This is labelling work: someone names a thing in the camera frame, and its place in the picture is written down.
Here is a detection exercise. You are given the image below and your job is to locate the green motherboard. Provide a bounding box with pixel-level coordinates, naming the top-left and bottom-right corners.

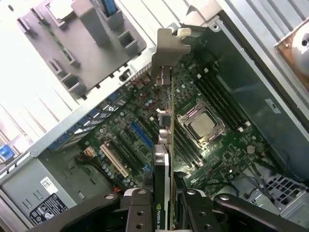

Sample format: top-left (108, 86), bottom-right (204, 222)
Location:
top-left (81, 29), bottom-right (293, 194)

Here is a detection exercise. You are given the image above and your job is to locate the white expansion slot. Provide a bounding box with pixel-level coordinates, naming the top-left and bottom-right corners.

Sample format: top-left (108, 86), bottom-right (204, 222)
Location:
top-left (99, 143), bottom-right (130, 179)

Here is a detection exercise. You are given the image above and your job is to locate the blue expansion slot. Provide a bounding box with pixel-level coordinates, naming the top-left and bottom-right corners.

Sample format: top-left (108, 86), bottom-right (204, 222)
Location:
top-left (131, 120), bottom-right (156, 152)

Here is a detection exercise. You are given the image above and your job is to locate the silver metal disk bay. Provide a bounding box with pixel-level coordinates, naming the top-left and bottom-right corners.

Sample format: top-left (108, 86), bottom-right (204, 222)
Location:
top-left (231, 166), bottom-right (309, 218)

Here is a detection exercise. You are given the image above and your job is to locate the CPU socket with silver CPU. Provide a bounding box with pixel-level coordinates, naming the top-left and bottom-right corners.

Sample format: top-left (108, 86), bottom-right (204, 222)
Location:
top-left (177, 99), bottom-right (227, 148)

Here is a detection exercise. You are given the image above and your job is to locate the grey power supply unit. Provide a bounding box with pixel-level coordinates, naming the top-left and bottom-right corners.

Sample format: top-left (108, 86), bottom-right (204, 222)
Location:
top-left (0, 154), bottom-right (80, 230)

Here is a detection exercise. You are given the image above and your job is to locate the open black PC case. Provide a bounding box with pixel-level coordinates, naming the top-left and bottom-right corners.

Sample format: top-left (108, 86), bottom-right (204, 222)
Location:
top-left (0, 0), bottom-right (309, 232)

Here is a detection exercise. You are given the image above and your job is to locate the blue case latch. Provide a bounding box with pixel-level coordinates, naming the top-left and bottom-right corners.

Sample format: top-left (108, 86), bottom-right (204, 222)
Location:
top-left (0, 144), bottom-right (13, 165)

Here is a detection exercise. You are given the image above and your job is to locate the grey plastic parts rack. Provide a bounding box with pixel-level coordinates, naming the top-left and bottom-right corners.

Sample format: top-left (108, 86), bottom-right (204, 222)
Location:
top-left (16, 0), bottom-right (148, 101)

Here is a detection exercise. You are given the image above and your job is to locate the green RAM stick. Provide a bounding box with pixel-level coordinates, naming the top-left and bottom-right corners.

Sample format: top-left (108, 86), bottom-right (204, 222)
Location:
top-left (38, 18), bottom-right (73, 62)

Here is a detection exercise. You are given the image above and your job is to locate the hard disk in blue caddy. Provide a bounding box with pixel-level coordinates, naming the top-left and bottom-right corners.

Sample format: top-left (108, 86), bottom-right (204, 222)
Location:
top-left (95, 0), bottom-right (120, 17)

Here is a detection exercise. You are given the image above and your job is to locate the silver spare CPU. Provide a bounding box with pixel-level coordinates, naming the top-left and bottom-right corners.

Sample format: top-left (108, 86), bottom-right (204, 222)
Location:
top-left (48, 0), bottom-right (73, 21)

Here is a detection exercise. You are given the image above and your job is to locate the thin red wire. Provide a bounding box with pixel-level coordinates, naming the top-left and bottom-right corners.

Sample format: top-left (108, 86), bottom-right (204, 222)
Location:
top-left (131, 78), bottom-right (169, 110)

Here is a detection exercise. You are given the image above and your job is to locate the black chassis intrusion switch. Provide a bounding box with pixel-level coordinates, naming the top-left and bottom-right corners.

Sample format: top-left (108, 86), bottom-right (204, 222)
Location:
top-left (119, 69), bottom-right (133, 82)

